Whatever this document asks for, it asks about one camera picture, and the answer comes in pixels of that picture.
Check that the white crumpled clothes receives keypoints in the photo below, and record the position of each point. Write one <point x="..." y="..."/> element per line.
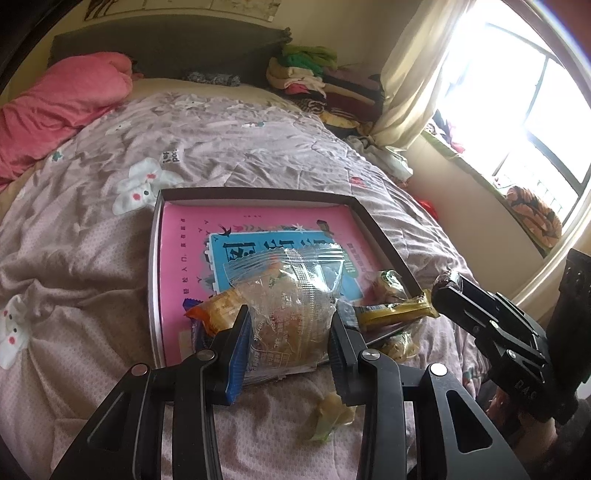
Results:
<point x="388" y="157"/>

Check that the pink book with blue label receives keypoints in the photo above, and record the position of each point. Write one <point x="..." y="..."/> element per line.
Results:
<point x="184" y="258"/>

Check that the wall poster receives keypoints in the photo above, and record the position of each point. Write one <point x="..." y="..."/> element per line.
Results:
<point x="184" y="7"/>

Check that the small red item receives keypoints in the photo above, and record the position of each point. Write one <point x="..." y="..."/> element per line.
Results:
<point x="427" y="206"/>

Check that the cream curtain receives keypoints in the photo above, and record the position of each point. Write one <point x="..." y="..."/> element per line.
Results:
<point x="415" y="83"/>

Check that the dark grey headboard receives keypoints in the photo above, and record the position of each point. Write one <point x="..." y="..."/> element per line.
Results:
<point x="161" y="50"/>

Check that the small wrapped candy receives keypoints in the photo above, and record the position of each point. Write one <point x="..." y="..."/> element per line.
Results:
<point x="388" y="284"/>

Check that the orange cracker packet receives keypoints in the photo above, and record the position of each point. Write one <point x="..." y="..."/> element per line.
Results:
<point x="216" y="311"/>

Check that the printed grey-pink quilt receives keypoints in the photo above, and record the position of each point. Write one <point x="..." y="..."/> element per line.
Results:
<point x="83" y="258"/>

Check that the window frame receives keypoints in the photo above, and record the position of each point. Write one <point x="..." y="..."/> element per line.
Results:
<point x="540" y="138"/>

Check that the clear plastic snack packet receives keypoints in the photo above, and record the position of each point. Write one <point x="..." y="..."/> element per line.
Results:
<point x="291" y="323"/>

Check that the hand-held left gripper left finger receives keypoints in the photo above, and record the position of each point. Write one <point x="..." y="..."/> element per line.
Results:
<point x="238" y="364"/>

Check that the pale wrapped snack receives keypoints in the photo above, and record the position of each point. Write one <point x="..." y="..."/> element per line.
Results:
<point x="400" y="347"/>

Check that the pink blanket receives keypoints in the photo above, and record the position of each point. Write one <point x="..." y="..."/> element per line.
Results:
<point x="51" y="110"/>

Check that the shallow black cardboard box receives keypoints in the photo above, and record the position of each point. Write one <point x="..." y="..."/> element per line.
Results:
<point x="254" y="198"/>

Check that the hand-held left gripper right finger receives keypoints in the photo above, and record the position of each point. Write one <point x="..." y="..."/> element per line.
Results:
<point x="340" y="364"/>

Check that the pale green wrapper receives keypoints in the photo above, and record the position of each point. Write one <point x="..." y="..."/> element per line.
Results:
<point x="330" y="414"/>

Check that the stack of folded clothes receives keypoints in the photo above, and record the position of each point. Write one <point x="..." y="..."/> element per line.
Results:
<point x="323" y="87"/>

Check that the orange patterned cloth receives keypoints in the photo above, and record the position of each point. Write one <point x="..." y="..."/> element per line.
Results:
<point x="535" y="217"/>

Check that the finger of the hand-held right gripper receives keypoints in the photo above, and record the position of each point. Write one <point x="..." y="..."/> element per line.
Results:
<point x="494" y="297"/>
<point x="455" y="307"/>

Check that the yellow-green snack packet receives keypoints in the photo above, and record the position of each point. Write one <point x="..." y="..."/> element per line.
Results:
<point x="392" y="316"/>

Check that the dark patterned cloth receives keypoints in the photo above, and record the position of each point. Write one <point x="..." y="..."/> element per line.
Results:
<point x="212" y="78"/>

